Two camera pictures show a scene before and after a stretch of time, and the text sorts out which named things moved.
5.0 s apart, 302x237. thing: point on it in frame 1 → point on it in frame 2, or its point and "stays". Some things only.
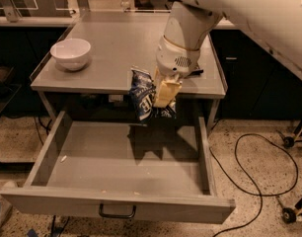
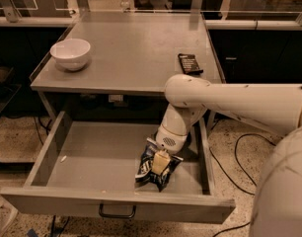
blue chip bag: x=141 y=95 → x=146 y=174
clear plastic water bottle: x=124 y=1 stays
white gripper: x=173 y=60 → x=168 y=139
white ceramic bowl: x=70 y=54 stays
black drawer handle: x=103 y=213 stays
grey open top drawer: x=161 y=168 stays
